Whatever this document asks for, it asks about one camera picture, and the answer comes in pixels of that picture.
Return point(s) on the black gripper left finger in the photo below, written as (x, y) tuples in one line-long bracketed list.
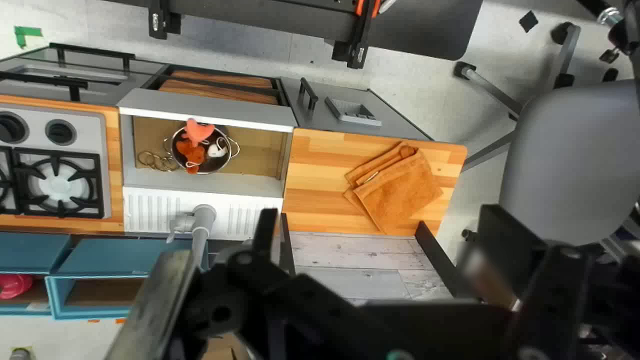
[(264, 232)]

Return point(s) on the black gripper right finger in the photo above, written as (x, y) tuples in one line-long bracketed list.
[(509, 244)]

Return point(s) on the orange towel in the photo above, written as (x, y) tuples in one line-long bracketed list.
[(392, 187)]

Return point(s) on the pink octopus plush toy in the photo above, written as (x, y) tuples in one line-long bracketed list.
[(197, 132)]

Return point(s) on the orange plush toy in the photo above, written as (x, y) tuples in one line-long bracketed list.
[(194, 156)]

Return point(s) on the steel cooking pot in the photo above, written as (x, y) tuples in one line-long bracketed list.
[(208, 164)]

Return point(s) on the grey toy stove top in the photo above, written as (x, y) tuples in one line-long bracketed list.
[(53, 162)]

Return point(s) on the grey toy faucet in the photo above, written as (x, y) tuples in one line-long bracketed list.
[(199, 225)]

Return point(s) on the grey office chair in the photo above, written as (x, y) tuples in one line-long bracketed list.
[(573, 159)]

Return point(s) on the grey wood backdrop panel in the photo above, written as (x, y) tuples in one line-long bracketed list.
[(368, 268)]

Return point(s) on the white round toy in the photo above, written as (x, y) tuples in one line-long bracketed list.
[(217, 150)]

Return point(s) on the white sink unit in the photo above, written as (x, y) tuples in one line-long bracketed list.
[(252, 180)]

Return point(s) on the pink bowl on shelf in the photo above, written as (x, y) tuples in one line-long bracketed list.
[(15, 285)]

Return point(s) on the wire ring trivet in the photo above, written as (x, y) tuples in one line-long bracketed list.
[(157, 161)]

